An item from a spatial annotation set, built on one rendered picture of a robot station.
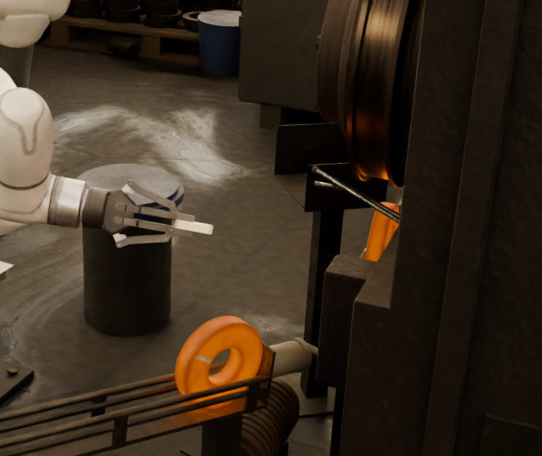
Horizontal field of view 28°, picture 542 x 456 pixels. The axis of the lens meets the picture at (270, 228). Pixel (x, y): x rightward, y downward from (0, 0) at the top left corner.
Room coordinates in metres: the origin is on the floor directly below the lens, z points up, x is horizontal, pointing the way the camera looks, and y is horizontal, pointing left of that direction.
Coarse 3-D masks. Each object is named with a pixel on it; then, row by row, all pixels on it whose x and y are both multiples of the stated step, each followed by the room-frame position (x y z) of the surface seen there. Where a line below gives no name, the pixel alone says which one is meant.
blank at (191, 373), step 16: (224, 320) 1.50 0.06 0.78; (240, 320) 1.51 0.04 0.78; (192, 336) 1.47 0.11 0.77; (208, 336) 1.46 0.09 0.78; (224, 336) 1.48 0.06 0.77; (240, 336) 1.50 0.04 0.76; (256, 336) 1.52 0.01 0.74; (192, 352) 1.45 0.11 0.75; (208, 352) 1.46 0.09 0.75; (240, 352) 1.50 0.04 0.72; (256, 352) 1.52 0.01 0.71; (176, 368) 1.45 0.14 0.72; (192, 368) 1.44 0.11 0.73; (208, 368) 1.46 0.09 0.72; (224, 368) 1.52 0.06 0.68; (240, 368) 1.50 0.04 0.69; (256, 368) 1.52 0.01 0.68; (176, 384) 1.45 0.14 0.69; (192, 384) 1.44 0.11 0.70; (208, 384) 1.46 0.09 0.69; (224, 384) 1.48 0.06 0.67; (192, 400) 1.44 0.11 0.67
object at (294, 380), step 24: (288, 144) 2.57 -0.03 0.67; (312, 144) 2.59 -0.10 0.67; (336, 144) 2.61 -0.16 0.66; (288, 168) 2.58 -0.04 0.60; (336, 168) 2.34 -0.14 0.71; (312, 192) 2.32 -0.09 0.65; (336, 192) 2.34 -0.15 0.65; (384, 192) 2.37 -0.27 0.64; (336, 216) 2.42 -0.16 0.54; (312, 240) 2.46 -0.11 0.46; (336, 240) 2.43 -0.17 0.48; (312, 264) 2.44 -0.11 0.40; (312, 288) 2.43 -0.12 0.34; (312, 312) 2.42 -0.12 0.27; (312, 336) 2.41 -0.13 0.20; (312, 360) 2.42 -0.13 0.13; (312, 384) 2.42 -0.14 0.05; (312, 408) 2.37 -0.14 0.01
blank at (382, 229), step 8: (392, 208) 1.90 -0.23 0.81; (376, 216) 1.88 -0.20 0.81; (384, 216) 1.87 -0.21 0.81; (376, 224) 1.86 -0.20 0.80; (384, 224) 1.86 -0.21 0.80; (392, 224) 1.90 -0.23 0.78; (376, 232) 1.85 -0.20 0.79; (384, 232) 1.85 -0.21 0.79; (392, 232) 1.93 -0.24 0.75; (368, 240) 1.85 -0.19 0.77; (376, 240) 1.84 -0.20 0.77; (384, 240) 1.84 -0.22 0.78; (368, 248) 1.84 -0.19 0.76; (376, 248) 1.84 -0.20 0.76; (384, 248) 1.84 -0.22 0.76; (368, 256) 1.84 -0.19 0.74; (376, 256) 1.83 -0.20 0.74
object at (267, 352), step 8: (264, 344) 1.54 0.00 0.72; (264, 352) 1.53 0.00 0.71; (272, 352) 1.51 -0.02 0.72; (264, 360) 1.53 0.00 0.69; (272, 360) 1.51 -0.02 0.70; (264, 368) 1.52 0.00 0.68; (272, 368) 1.51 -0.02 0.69; (264, 384) 1.52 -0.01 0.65; (264, 392) 1.51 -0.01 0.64; (264, 400) 1.51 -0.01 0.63
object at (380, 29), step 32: (384, 0) 1.74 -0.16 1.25; (384, 32) 1.71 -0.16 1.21; (352, 64) 1.70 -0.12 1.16; (384, 64) 1.69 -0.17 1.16; (352, 96) 1.69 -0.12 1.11; (384, 96) 1.69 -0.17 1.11; (352, 128) 1.70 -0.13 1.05; (384, 128) 1.69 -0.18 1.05; (352, 160) 1.74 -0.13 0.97; (384, 160) 1.73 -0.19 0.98
